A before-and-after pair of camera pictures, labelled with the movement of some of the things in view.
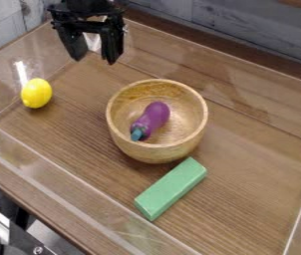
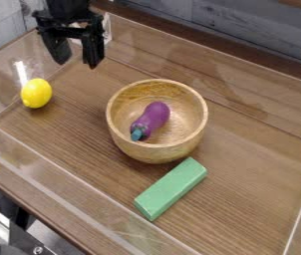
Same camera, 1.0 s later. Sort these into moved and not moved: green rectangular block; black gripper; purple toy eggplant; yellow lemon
Moved: black gripper
Not moved: purple toy eggplant; green rectangular block; yellow lemon
